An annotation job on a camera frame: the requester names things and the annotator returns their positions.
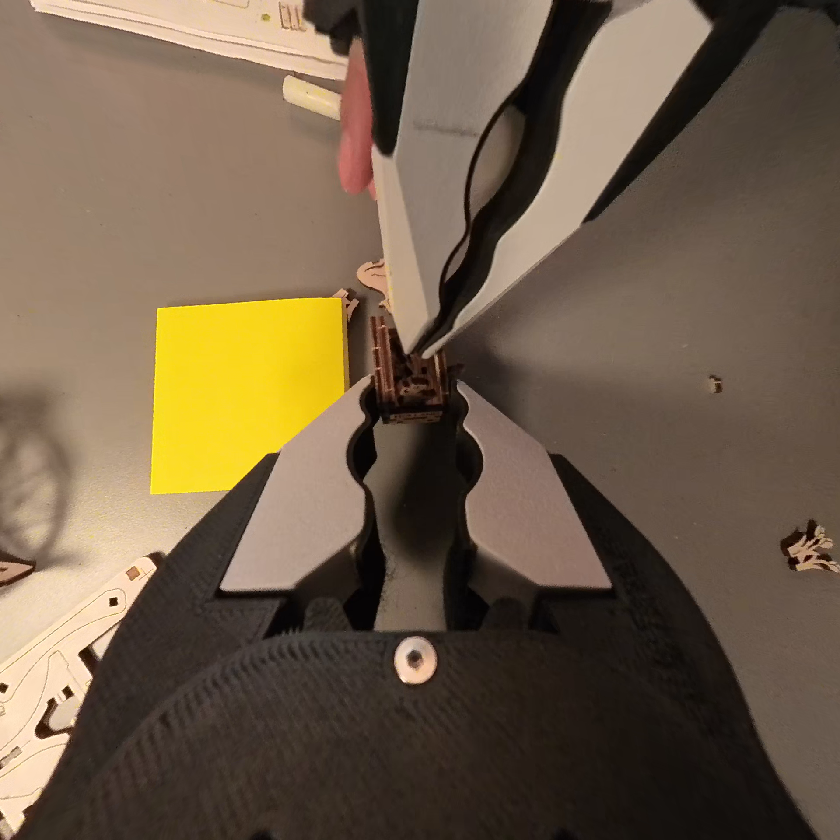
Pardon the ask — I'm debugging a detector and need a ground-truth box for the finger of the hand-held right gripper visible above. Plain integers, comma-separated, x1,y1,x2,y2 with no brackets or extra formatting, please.
420,0,716,361
371,0,552,358

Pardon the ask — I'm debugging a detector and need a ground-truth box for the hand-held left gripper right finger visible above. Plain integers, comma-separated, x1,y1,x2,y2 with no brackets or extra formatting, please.
453,381,616,630

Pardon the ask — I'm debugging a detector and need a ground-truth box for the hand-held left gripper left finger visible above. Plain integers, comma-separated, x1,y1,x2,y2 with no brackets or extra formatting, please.
218,377,376,630

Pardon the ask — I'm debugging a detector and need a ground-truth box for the small wooden crate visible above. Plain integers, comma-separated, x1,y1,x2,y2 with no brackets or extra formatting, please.
371,315,463,427

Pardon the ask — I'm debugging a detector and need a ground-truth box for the person's right hand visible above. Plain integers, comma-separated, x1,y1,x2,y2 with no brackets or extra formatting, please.
338,39,379,198

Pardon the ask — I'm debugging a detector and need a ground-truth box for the pale wax stick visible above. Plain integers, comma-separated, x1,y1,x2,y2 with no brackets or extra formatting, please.
282,74,343,120

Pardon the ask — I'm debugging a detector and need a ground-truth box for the yellow sticky note pad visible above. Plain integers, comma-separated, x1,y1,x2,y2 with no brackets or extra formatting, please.
150,298,350,495

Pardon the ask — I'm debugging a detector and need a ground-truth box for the instruction booklet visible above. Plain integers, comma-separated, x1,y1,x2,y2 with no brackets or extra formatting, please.
29,0,349,81

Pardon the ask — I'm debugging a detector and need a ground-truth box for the wooden cut-out sheet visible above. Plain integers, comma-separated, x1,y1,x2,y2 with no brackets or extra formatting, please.
0,553,165,840

